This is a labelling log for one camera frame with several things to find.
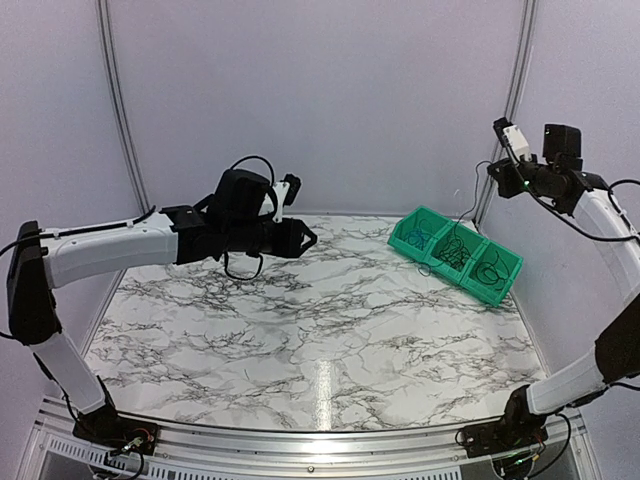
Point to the green plastic bin right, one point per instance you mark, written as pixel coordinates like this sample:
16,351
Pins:
493,274

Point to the aluminium left corner post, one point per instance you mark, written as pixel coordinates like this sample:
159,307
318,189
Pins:
116,94

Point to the aluminium corner post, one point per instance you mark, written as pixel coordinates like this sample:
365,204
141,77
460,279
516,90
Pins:
514,94
116,94

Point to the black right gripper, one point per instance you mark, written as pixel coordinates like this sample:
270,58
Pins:
507,187

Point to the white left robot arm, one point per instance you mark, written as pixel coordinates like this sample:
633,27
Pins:
58,280

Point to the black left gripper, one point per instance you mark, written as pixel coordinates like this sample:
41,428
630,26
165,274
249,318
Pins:
287,247

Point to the green plastic bin middle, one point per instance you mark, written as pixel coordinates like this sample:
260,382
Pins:
456,252

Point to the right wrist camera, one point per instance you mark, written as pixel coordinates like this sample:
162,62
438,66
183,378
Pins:
512,140

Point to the green plastic bin left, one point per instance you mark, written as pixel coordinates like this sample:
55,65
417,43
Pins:
415,235

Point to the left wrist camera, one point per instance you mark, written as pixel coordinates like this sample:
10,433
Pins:
282,194

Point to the aluminium right corner post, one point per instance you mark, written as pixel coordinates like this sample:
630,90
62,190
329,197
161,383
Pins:
514,94

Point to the green plastic bin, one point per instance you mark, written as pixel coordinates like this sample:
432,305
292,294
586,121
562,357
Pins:
456,252
493,274
415,235

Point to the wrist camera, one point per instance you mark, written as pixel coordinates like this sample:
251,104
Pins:
282,194
512,140

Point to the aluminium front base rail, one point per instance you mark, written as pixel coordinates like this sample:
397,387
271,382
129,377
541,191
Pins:
193,451

